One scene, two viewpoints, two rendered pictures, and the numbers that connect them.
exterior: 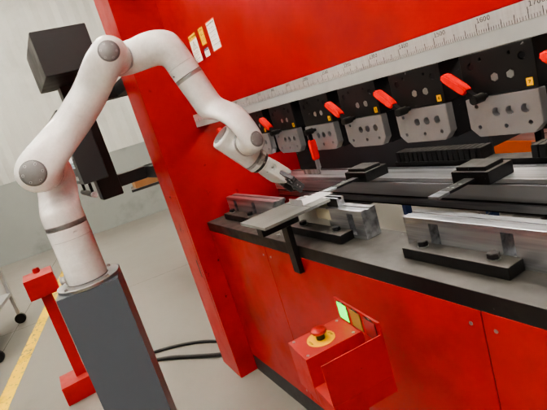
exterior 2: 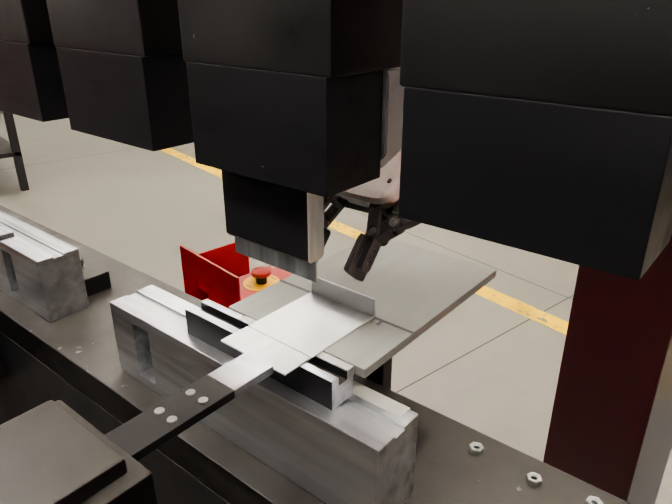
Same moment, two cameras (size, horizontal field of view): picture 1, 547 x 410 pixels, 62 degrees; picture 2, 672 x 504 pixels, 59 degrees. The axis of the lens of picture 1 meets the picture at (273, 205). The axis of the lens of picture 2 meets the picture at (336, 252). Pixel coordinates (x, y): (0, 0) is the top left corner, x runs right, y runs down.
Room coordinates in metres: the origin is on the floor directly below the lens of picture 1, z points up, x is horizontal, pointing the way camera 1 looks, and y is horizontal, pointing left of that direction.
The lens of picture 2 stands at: (2.03, -0.31, 1.31)
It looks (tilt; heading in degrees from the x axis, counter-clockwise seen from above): 24 degrees down; 156
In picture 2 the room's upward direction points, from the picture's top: straight up
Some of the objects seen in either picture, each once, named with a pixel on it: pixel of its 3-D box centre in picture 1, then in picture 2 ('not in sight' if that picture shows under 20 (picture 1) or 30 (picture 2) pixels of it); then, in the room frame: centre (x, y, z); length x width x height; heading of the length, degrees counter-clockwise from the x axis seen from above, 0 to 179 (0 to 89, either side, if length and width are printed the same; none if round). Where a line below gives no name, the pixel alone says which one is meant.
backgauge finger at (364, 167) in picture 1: (351, 177); (130, 430); (1.65, -0.30, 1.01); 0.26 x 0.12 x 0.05; 116
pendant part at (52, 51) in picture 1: (85, 123); not in sight; (2.48, 0.82, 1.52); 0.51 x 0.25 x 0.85; 27
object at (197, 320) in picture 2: (323, 199); (263, 348); (1.55, -0.17, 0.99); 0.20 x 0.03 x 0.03; 26
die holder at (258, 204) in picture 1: (255, 207); not in sight; (2.06, 0.08, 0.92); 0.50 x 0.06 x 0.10; 26
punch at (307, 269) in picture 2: (308, 161); (272, 216); (1.57, -0.16, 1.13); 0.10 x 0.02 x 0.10; 26
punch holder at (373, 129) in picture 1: (372, 111); (34, 35); (1.23, -0.33, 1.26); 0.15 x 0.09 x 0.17; 26
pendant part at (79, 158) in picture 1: (76, 146); not in sight; (2.40, 0.87, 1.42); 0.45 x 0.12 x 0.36; 27
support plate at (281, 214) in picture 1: (284, 211); (370, 290); (1.50, -0.03, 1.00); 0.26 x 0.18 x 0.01; 116
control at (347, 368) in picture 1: (336, 355); (244, 289); (0.98, -0.04, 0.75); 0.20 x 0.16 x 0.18; 19
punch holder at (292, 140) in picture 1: (294, 125); (290, 60); (1.59, -0.15, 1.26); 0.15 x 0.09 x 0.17; 26
